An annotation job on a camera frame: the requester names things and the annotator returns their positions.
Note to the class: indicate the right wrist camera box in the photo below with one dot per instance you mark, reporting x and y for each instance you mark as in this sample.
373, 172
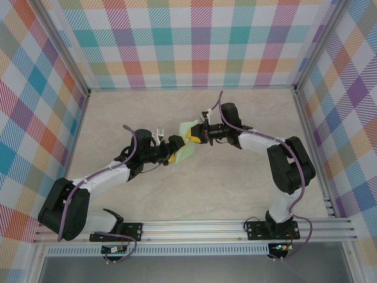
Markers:
208, 115

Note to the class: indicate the long aluminium mounting rail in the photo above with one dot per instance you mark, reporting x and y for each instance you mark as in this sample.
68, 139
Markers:
191, 231

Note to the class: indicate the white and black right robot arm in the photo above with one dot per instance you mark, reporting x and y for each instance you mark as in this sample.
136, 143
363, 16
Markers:
291, 171

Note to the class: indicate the light green paper sheet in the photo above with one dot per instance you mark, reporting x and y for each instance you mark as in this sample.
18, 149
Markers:
187, 153

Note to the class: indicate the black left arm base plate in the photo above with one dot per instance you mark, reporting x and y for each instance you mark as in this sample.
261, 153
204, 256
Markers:
139, 229

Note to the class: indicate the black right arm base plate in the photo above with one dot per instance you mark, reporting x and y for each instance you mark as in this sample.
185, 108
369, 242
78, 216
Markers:
253, 234

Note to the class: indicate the aluminium frame lower strut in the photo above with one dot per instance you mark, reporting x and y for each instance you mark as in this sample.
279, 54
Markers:
35, 265
353, 265

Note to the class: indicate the small circuit board green light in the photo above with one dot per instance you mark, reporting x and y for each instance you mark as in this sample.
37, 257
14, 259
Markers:
282, 247

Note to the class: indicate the small black circuit board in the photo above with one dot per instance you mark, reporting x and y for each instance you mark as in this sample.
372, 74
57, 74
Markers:
107, 250

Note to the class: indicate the aluminium frame corner post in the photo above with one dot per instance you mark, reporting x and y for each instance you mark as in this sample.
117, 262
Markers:
319, 44
64, 48

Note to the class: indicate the aluminium frame side rail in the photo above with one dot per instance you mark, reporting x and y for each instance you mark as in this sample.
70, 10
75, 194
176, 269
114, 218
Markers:
309, 132

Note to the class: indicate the aluminium frame cross bar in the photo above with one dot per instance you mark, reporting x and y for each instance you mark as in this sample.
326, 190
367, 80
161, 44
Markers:
191, 88

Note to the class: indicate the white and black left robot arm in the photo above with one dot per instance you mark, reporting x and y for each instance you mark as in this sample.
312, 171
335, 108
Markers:
50, 206

